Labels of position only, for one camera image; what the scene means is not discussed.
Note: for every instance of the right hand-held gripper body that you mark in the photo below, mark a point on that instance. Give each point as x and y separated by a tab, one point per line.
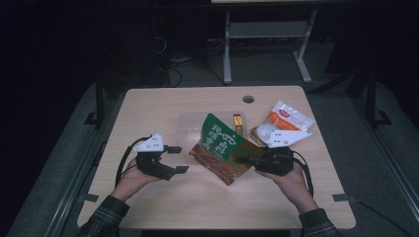
275	161

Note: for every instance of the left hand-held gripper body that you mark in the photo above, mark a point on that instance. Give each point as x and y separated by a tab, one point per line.
151	164

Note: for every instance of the green snack packet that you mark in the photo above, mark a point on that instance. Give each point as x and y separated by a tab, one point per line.
224	148

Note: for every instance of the clear plastic container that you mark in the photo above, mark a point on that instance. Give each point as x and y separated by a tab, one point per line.
191	131

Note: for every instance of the orange white snack packet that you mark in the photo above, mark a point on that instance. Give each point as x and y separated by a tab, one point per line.
286	120

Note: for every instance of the person's left hand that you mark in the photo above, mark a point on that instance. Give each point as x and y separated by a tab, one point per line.
135	181

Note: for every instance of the person's right hand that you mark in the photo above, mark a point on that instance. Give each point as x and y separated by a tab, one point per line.
291	187

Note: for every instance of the grey tape strip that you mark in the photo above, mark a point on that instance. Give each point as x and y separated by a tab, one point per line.
344	197
91	197

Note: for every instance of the black metal stand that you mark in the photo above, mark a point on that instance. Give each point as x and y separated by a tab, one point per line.
99	102
372	98

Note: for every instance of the white metal stand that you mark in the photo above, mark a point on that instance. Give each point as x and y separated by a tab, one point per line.
267	30

